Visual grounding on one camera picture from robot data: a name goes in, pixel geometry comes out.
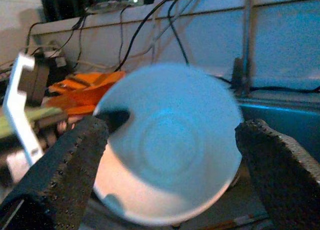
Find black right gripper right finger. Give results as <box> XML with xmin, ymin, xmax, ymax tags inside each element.
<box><xmin>234</xmin><ymin>118</ymin><xmax>320</xmax><ymax>230</ymax></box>

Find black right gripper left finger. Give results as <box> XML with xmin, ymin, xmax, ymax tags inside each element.
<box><xmin>0</xmin><ymin>116</ymin><xmax>110</xmax><ymax>230</ymax></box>

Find white ceramic bowl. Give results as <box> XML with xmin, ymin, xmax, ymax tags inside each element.
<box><xmin>92</xmin><ymin>62</ymin><xmax>245</xmax><ymax>227</ymax></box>

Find green plate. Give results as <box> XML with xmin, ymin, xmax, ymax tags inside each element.
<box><xmin>0</xmin><ymin>107</ymin><xmax>63</xmax><ymax>141</ymax></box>

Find orange bowl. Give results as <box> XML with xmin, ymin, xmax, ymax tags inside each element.
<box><xmin>48</xmin><ymin>71</ymin><xmax>127</xmax><ymax>116</ymax></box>

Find stainless steel sink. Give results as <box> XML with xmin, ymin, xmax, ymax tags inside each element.
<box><xmin>234</xmin><ymin>97</ymin><xmax>320</xmax><ymax>163</ymax></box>

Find dark metal faucet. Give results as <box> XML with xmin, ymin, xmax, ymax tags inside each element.
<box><xmin>231</xmin><ymin>0</ymin><xmax>256</xmax><ymax>98</ymax></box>

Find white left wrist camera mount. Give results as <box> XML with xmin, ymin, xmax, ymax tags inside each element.
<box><xmin>1</xmin><ymin>52</ymin><xmax>45</xmax><ymax>168</ymax></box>

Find thin black wall cable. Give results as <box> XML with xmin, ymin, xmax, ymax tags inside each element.
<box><xmin>114</xmin><ymin>0</ymin><xmax>182</xmax><ymax>72</ymax></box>

